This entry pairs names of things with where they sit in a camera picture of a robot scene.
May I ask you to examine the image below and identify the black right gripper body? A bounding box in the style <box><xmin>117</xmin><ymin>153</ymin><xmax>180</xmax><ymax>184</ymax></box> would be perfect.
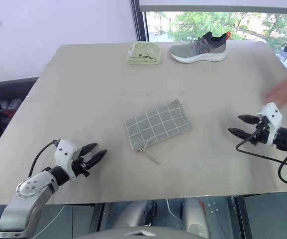
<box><xmin>251</xmin><ymin>116</ymin><xmax>271</xmax><ymax>145</ymax></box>

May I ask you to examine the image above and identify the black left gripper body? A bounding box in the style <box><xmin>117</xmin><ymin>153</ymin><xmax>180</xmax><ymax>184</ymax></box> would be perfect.
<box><xmin>71</xmin><ymin>155</ymin><xmax>91</xmax><ymax>178</ymax></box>

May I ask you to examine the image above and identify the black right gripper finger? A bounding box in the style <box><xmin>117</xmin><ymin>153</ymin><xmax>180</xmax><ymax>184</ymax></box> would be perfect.
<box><xmin>237</xmin><ymin>114</ymin><xmax>261</xmax><ymax>125</ymax></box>
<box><xmin>227</xmin><ymin>127</ymin><xmax>255</xmax><ymax>140</ymax></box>

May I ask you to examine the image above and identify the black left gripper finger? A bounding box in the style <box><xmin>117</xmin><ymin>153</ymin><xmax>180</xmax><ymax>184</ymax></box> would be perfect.
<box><xmin>80</xmin><ymin>142</ymin><xmax>99</xmax><ymax>156</ymax></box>
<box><xmin>85</xmin><ymin>149</ymin><xmax>108</xmax><ymax>170</ymax></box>

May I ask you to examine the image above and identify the grey checked cloth pouch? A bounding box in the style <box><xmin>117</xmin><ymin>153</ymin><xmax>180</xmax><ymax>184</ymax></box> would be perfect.
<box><xmin>124</xmin><ymin>99</ymin><xmax>193</xmax><ymax>165</ymax></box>

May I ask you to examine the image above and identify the silver robot left leg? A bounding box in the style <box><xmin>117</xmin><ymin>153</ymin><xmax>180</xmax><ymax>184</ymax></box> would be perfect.
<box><xmin>110</xmin><ymin>200</ymin><xmax>157</xmax><ymax>229</ymax></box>

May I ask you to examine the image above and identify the silver robot leg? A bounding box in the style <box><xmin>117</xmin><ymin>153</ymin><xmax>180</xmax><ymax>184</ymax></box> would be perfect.
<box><xmin>110</xmin><ymin>200</ymin><xmax>157</xmax><ymax>229</ymax></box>
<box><xmin>182</xmin><ymin>198</ymin><xmax>211</xmax><ymax>239</ymax></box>

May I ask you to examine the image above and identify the grey sneaker with white sole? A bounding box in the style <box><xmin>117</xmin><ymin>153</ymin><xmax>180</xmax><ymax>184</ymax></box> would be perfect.
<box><xmin>169</xmin><ymin>31</ymin><xmax>231</xmax><ymax>64</ymax></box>

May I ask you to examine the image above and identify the grey robot torso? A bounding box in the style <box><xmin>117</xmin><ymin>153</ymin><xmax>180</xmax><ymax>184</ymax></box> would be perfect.
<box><xmin>77</xmin><ymin>225</ymin><xmax>210</xmax><ymax>239</ymax></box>

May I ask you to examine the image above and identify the silver robot right leg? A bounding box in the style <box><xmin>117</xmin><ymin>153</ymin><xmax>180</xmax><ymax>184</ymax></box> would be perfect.
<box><xmin>182</xmin><ymin>198</ymin><xmax>211</xmax><ymax>239</ymax></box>

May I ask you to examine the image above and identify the light green folded cloth pouch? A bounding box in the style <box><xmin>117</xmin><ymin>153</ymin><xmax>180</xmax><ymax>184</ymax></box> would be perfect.
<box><xmin>126</xmin><ymin>41</ymin><xmax>162</xmax><ymax>66</ymax></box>

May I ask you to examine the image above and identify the white roller blind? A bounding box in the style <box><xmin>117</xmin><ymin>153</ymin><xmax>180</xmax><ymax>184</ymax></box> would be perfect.
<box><xmin>139</xmin><ymin>0</ymin><xmax>287</xmax><ymax>12</ymax></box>

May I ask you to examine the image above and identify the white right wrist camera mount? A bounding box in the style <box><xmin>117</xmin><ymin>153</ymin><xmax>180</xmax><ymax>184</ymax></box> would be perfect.
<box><xmin>256</xmin><ymin>102</ymin><xmax>283</xmax><ymax>145</ymax></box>

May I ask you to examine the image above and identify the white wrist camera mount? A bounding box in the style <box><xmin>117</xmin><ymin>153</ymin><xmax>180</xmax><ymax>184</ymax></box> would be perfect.
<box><xmin>54</xmin><ymin>139</ymin><xmax>83</xmax><ymax>179</ymax></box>
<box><xmin>256</xmin><ymin>102</ymin><xmax>283</xmax><ymax>145</ymax></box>

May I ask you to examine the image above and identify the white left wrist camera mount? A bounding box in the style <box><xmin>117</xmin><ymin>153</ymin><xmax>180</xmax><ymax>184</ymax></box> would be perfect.
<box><xmin>54</xmin><ymin>139</ymin><xmax>83</xmax><ymax>179</ymax></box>

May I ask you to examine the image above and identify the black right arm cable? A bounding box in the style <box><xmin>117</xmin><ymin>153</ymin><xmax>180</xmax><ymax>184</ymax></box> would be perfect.
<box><xmin>235</xmin><ymin>125</ymin><xmax>287</xmax><ymax>185</ymax></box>

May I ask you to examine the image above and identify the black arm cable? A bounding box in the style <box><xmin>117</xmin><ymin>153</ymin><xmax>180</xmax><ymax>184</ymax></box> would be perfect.
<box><xmin>28</xmin><ymin>139</ymin><xmax>60</xmax><ymax>178</ymax></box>
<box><xmin>235</xmin><ymin>125</ymin><xmax>287</xmax><ymax>185</ymax></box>

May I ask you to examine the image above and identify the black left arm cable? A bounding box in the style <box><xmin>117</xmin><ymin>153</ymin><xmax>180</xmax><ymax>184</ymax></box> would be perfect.
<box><xmin>28</xmin><ymin>139</ymin><xmax>60</xmax><ymax>178</ymax></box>

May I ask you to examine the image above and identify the thin white cable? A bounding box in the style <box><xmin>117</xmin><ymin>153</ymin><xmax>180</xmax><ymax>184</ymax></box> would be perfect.
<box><xmin>166</xmin><ymin>198</ymin><xmax>185</xmax><ymax>230</ymax></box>

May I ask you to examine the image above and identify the black window frame post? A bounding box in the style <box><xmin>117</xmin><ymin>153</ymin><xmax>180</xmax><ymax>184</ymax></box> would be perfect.
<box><xmin>130</xmin><ymin>0</ymin><xmax>150</xmax><ymax>43</ymax></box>

